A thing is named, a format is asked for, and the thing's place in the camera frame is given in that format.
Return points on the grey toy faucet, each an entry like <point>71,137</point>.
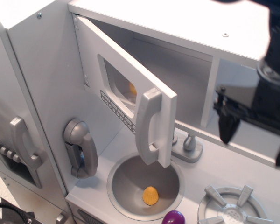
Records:
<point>186,147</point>

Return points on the yellow toy food in microwave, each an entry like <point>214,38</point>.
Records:
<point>132,89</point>

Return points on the purple toy eggplant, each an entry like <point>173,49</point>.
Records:
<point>173,217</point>

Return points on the grey ice dispenser panel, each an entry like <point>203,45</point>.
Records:
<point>13,163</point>

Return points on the grey fridge door handle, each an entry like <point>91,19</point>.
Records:
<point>18,129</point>

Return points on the grey toy stove burner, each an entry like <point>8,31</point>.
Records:
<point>229,205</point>

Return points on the white toy kitchen cabinet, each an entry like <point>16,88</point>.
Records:
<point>192,46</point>

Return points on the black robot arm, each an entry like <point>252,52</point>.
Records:
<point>271,60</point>

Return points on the grey round sink bowl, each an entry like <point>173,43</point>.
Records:
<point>129,178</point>

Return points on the grey toy telephone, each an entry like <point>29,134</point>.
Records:
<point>81,149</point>

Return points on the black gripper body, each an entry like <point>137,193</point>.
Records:
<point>258,105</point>

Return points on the white toy microwave door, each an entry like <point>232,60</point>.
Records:
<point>109,69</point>

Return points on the yellow toy corn piece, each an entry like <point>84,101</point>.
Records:
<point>150,196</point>

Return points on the black robot base with cable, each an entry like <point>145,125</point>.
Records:
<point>10,214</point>

